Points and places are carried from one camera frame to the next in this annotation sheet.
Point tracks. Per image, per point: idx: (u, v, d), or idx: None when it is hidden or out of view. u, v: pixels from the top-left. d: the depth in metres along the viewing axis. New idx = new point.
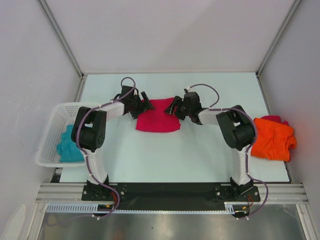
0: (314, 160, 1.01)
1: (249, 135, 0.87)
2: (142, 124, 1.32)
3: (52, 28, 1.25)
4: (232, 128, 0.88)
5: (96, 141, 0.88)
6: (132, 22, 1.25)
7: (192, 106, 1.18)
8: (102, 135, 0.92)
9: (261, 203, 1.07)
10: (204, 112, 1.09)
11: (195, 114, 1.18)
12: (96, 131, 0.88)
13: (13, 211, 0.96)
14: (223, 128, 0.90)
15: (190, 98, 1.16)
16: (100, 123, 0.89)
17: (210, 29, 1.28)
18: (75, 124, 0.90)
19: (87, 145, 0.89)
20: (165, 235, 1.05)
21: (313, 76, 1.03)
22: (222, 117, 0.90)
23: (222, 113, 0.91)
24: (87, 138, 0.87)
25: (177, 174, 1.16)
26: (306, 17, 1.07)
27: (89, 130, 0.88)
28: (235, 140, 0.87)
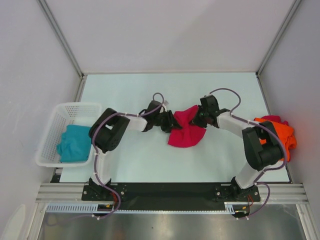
0: (314, 160, 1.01)
1: (276, 157, 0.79)
2: (173, 141, 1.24)
3: (52, 28, 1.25)
4: (258, 147, 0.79)
5: (109, 144, 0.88)
6: (132, 22, 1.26)
7: (208, 108, 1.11)
8: (118, 139, 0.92)
9: (262, 203, 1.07)
10: (224, 115, 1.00)
11: (212, 114, 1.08)
12: (113, 134, 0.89)
13: (13, 211, 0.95)
14: (248, 144, 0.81)
15: (206, 98, 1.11)
16: (119, 128, 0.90)
17: (210, 29, 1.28)
18: (97, 121, 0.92)
19: (100, 145, 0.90)
20: (165, 235, 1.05)
21: (313, 76, 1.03)
22: (250, 133, 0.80)
23: (250, 128, 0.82)
24: (103, 138, 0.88)
25: (178, 174, 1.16)
26: (306, 17, 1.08)
27: (107, 131, 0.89)
28: (260, 161, 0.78)
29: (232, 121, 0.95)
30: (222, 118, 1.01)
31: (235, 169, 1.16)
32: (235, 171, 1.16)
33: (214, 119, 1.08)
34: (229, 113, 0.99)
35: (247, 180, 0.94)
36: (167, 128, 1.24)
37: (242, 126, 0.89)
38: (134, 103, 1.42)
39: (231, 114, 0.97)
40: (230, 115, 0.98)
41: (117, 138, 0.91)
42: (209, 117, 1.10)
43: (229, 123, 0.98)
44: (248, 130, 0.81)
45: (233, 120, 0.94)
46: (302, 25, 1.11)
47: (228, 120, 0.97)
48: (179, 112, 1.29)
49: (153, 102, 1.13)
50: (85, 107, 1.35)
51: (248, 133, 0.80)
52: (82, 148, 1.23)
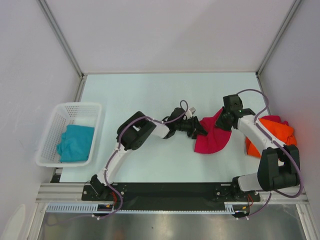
0: (314, 160, 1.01)
1: (287, 183, 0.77)
2: (198, 147, 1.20)
3: (52, 28, 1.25)
4: (274, 172, 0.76)
5: (133, 143, 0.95)
6: (132, 22, 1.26)
7: (231, 107, 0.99)
8: (142, 141, 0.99)
9: (263, 203, 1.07)
10: (246, 119, 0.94)
11: (236, 114, 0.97)
12: (139, 136, 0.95)
13: (13, 211, 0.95)
14: (264, 166, 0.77)
15: (229, 97, 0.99)
16: (144, 132, 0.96)
17: (210, 29, 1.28)
18: (126, 121, 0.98)
19: (125, 142, 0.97)
20: (165, 235, 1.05)
21: (313, 76, 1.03)
22: (271, 156, 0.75)
23: (272, 150, 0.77)
24: (129, 138, 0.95)
25: (177, 173, 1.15)
26: (307, 17, 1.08)
27: (133, 132, 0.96)
28: (271, 186, 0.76)
29: (254, 131, 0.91)
30: (242, 122, 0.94)
31: (235, 169, 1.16)
32: (235, 171, 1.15)
33: (236, 118, 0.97)
34: (253, 120, 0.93)
35: (249, 187, 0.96)
36: (191, 135, 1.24)
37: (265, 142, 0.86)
38: (134, 103, 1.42)
39: (254, 122, 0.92)
40: (253, 123, 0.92)
41: (141, 140, 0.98)
42: (231, 117, 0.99)
43: (248, 130, 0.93)
44: (270, 153, 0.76)
45: (257, 130, 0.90)
46: (302, 24, 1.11)
47: (249, 127, 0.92)
48: (206, 119, 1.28)
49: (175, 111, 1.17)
50: (85, 107, 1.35)
51: (268, 156, 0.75)
52: (82, 148, 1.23)
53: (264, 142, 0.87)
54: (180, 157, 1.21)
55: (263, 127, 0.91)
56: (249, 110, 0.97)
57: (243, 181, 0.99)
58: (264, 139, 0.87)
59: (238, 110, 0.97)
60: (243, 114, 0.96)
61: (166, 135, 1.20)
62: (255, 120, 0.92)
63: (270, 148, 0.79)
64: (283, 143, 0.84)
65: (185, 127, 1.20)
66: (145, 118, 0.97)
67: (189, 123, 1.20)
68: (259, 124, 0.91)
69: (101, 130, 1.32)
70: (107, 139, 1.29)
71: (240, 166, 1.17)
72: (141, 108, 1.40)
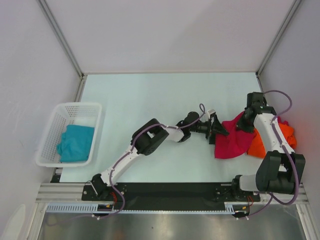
0: (314, 160, 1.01)
1: (283, 190, 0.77)
2: (218, 151, 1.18)
3: (52, 28, 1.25)
4: (272, 176, 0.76)
5: (146, 149, 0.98)
6: (132, 23, 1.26)
7: (252, 104, 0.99)
8: (154, 147, 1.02)
9: (265, 203, 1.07)
10: (264, 117, 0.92)
11: (255, 109, 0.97)
12: (152, 143, 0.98)
13: (13, 211, 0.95)
14: (265, 167, 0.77)
15: (252, 93, 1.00)
16: (157, 140, 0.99)
17: (210, 29, 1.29)
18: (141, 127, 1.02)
19: (138, 147, 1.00)
20: (165, 235, 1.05)
21: (314, 76, 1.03)
22: (274, 161, 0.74)
23: (278, 154, 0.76)
24: (143, 143, 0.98)
25: (178, 174, 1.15)
26: (307, 17, 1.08)
27: (147, 138, 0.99)
28: (266, 186, 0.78)
29: (267, 130, 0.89)
30: (259, 118, 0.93)
31: (235, 169, 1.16)
32: (235, 171, 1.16)
33: (255, 112, 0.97)
34: (270, 120, 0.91)
35: (249, 187, 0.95)
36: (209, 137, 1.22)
37: (273, 145, 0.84)
38: (134, 103, 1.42)
39: (271, 122, 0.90)
40: (269, 123, 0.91)
41: (153, 146, 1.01)
42: (250, 111, 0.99)
43: (262, 128, 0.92)
44: (274, 157, 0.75)
45: (270, 132, 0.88)
46: (302, 24, 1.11)
47: (263, 125, 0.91)
48: (225, 122, 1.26)
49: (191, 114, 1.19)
50: (85, 107, 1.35)
51: (271, 159, 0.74)
52: (82, 148, 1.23)
53: (273, 144, 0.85)
54: (180, 157, 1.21)
55: (278, 130, 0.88)
56: (270, 109, 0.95)
57: (244, 181, 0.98)
58: (274, 141, 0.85)
59: (259, 106, 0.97)
60: (263, 111, 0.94)
61: (182, 139, 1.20)
62: (273, 120, 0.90)
63: (276, 151, 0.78)
64: (292, 151, 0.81)
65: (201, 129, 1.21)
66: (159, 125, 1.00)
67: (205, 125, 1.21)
68: (275, 126, 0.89)
69: (101, 130, 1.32)
70: (107, 139, 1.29)
71: (240, 166, 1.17)
72: (142, 108, 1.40)
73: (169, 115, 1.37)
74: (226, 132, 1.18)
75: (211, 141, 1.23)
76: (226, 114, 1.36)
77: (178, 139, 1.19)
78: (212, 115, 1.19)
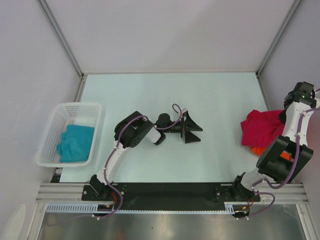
0: (314, 160, 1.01)
1: (277, 174, 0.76)
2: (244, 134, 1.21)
3: (52, 28, 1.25)
4: (273, 157, 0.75)
5: (132, 141, 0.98)
6: (132, 23, 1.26)
7: (296, 91, 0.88)
8: (139, 139, 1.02)
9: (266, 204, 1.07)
10: (299, 106, 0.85)
11: (295, 97, 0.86)
12: (137, 133, 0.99)
13: (13, 211, 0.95)
14: (269, 148, 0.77)
15: (302, 81, 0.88)
16: (143, 130, 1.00)
17: (209, 29, 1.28)
18: (125, 119, 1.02)
19: (123, 140, 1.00)
20: (165, 235, 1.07)
21: (313, 76, 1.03)
22: (280, 144, 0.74)
23: (286, 139, 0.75)
24: (127, 136, 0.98)
25: (177, 174, 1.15)
26: (307, 17, 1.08)
27: (132, 129, 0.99)
28: (262, 163, 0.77)
29: (292, 118, 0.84)
30: (293, 106, 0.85)
31: (236, 169, 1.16)
32: (235, 171, 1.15)
33: (292, 99, 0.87)
34: (302, 111, 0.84)
35: (249, 184, 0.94)
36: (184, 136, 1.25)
37: (290, 130, 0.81)
38: (134, 103, 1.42)
39: (302, 113, 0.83)
40: (300, 113, 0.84)
41: (138, 137, 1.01)
42: (290, 96, 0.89)
43: (289, 114, 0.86)
44: (282, 141, 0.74)
45: (295, 118, 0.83)
46: (302, 25, 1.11)
47: (292, 112, 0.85)
48: (267, 112, 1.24)
49: (162, 115, 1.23)
50: (85, 107, 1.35)
51: (277, 141, 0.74)
52: (82, 148, 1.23)
53: (290, 132, 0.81)
54: (180, 157, 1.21)
55: (304, 124, 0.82)
56: (312, 101, 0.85)
57: (245, 179, 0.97)
58: (292, 129, 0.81)
59: (301, 94, 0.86)
60: (303, 101, 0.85)
61: (159, 140, 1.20)
62: (306, 112, 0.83)
63: (286, 137, 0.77)
64: (304, 144, 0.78)
65: (174, 129, 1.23)
66: (142, 117, 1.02)
67: (177, 124, 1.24)
68: (304, 118, 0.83)
69: (101, 130, 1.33)
70: (107, 139, 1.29)
71: (241, 166, 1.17)
72: (141, 108, 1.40)
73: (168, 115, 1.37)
74: (199, 128, 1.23)
75: (188, 140, 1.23)
76: (226, 114, 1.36)
77: (155, 141, 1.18)
78: (184, 114, 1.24)
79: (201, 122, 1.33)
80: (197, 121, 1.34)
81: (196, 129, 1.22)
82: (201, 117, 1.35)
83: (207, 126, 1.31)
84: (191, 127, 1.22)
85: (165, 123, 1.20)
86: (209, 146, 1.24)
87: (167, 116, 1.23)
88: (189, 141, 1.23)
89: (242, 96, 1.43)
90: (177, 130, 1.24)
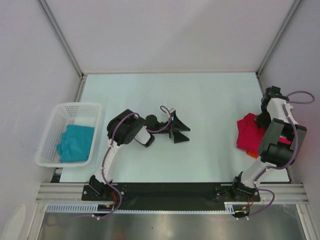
0: (314, 160, 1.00)
1: (280, 158, 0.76)
2: (241, 134, 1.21)
3: (52, 28, 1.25)
4: (273, 140, 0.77)
5: (126, 137, 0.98)
6: (132, 22, 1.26)
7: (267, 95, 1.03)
8: (133, 135, 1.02)
9: (266, 203, 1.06)
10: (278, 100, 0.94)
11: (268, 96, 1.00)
12: (130, 129, 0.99)
13: (13, 211, 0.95)
14: (267, 132, 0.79)
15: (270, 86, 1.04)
16: (136, 126, 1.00)
17: (209, 29, 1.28)
18: (118, 116, 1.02)
19: (117, 138, 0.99)
20: (165, 235, 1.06)
21: (313, 75, 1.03)
22: (276, 125, 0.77)
23: (281, 121, 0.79)
24: (121, 132, 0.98)
25: (177, 174, 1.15)
26: (307, 17, 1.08)
27: (126, 127, 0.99)
28: (265, 150, 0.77)
29: (276, 109, 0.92)
30: (271, 101, 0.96)
31: (235, 169, 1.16)
32: (235, 171, 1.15)
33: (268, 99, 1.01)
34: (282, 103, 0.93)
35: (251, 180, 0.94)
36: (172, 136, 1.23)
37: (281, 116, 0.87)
38: (134, 103, 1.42)
39: (282, 103, 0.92)
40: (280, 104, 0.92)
41: (132, 134, 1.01)
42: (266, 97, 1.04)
43: (273, 108, 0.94)
44: (277, 122, 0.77)
45: (279, 108, 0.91)
46: (302, 25, 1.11)
47: (274, 104, 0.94)
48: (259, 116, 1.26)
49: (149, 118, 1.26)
50: (85, 107, 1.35)
51: (274, 123, 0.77)
52: (82, 148, 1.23)
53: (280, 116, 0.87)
54: (179, 157, 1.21)
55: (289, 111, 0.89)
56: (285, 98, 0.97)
57: (245, 178, 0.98)
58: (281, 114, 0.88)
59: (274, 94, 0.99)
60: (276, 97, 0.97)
61: (148, 142, 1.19)
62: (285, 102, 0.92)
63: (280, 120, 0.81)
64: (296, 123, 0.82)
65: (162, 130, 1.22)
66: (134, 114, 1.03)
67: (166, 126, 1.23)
68: (286, 106, 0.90)
69: (101, 130, 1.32)
70: (106, 139, 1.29)
71: (240, 165, 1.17)
72: (141, 108, 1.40)
73: (161, 115, 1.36)
74: (188, 129, 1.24)
75: (175, 141, 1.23)
76: (226, 114, 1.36)
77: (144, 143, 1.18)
78: (172, 114, 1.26)
79: (200, 122, 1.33)
80: (196, 121, 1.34)
81: (183, 129, 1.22)
82: (201, 117, 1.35)
83: (207, 126, 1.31)
84: (178, 127, 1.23)
85: (152, 125, 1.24)
86: (209, 146, 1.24)
87: (155, 118, 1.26)
88: (176, 140, 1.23)
89: (242, 96, 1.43)
90: (165, 131, 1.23)
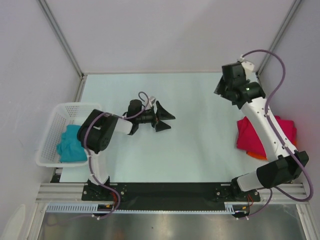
0: (314, 160, 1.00)
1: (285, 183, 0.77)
2: (240, 137, 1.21)
3: (52, 28, 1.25)
4: (279, 179, 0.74)
5: (100, 143, 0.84)
6: (133, 22, 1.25)
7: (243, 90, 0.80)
8: (107, 138, 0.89)
9: (264, 203, 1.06)
10: (256, 106, 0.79)
11: (243, 94, 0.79)
12: (103, 133, 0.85)
13: (13, 211, 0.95)
14: (271, 173, 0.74)
15: (231, 66, 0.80)
16: (109, 127, 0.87)
17: (209, 29, 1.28)
18: (85, 122, 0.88)
19: (91, 146, 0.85)
20: (165, 235, 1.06)
21: (313, 75, 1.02)
22: (281, 170, 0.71)
23: (284, 161, 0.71)
24: (93, 139, 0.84)
25: (177, 174, 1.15)
26: (307, 17, 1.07)
27: (96, 131, 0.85)
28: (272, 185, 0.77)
29: (262, 126, 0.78)
30: (250, 109, 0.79)
31: (235, 169, 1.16)
32: (235, 171, 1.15)
33: (243, 100, 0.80)
34: (263, 111, 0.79)
35: (249, 185, 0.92)
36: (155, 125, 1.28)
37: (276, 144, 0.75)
38: None
39: (265, 114, 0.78)
40: (262, 114, 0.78)
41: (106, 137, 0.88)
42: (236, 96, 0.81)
43: (256, 121, 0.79)
44: (281, 166, 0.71)
45: (265, 123, 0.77)
46: (302, 24, 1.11)
47: (257, 119, 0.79)
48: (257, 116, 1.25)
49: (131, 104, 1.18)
50: (85, 107, 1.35)
51: (278, 169, 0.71)
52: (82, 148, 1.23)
53: (275, 146, 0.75)
54: (179, 157, 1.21)
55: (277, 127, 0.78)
56: (261, 91, 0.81)
57: (245, 185, 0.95)
58: (276, 141, 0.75)
59: (245, 88, 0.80)
60: (251, 94, 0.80)
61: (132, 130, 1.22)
62: (266, 111, 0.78)
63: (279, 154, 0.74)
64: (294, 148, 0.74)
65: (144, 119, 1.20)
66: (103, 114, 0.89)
67: (150, 114, 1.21)
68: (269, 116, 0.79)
69: None
70: None
71: (239, 165, 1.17)
72: None
73: None
74: (173, 117, 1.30)
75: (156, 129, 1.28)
76: (226, 114, 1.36)
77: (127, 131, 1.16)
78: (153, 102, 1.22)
79: (200, 122, 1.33)
80: (196, 121, 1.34)
81: (169, 118, 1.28)
82: (201, 117, 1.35)
83: (207, 126, 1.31)
84: (165, 116, 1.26)
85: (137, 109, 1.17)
86: (209, 146, 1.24)
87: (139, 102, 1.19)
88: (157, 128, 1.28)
89: None
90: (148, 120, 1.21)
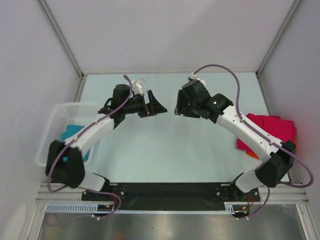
0: (314, 160, 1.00)
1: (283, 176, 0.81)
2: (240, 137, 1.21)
3: (52, 28, 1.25)
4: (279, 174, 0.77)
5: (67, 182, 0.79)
6: (132, 22, 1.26)
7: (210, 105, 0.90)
8: (78, 172, 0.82)
9: (262, 203, 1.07)
10: (229, 117, 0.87)
11: (212, 109, 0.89)
12: (67, 172, 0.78)
13: (13, 211, 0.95)
14: (271, 173, 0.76)
15: (193, 86, 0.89)
16: (72, 164, 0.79)
17: (209, 29, 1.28)
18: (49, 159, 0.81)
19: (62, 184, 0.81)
20: (165, 235, 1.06)
21: (313, 75, 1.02)
22: (278, 164, 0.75)
23: (277, 156, 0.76)
24: (60, 178, 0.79)
25: (177, 175, 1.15)
26: (307, 17, 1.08)
27: (60, 170, 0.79)
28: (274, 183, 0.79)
29: (243, 132, 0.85)
30: (226, 121, 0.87)
31: (235, 169, 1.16)
32: (235, 171, 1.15)
33: (215, 114, 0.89)
34: (238, 118, 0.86)
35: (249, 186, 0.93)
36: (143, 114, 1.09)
37: (264, 144, 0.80)
38: None
39: (241, 119, 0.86)
40: (238, 120, 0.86)
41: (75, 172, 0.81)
42: (208, 112, 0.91)
43: (235, 130, 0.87)
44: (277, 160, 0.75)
45: (245, 128, 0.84)
46: (302, 24, 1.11)
47: (237, 127, 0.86)
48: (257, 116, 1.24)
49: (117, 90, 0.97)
50: (85, 107, 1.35)
51: (276, 165, 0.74)
52: None
53: (262, 145, 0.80)
54: (179, 157, 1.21)
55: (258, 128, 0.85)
56: (227, 100, 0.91)
57: (246, 187, 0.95)
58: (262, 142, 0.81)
59: (212, 103, 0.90)
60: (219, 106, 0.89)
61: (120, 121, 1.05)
62: (241, 118, 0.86)
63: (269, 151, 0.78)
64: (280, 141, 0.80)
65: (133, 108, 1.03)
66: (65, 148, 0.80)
67: (139, 102, 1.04)
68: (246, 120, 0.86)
69: None
70: (107, 140, 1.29)
71: (239, 166, 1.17)
72: None
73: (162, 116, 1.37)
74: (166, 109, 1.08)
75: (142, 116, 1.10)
76: None
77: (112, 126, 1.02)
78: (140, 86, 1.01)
79: (200, 122, 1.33)
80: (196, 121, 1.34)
81: (161, 111, 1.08)
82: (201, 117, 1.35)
83: (207, 126, 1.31)
84: (159, 109, 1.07)
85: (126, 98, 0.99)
86: (209, 147, 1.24)
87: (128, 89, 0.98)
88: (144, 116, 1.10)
89: (242, 96, 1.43)
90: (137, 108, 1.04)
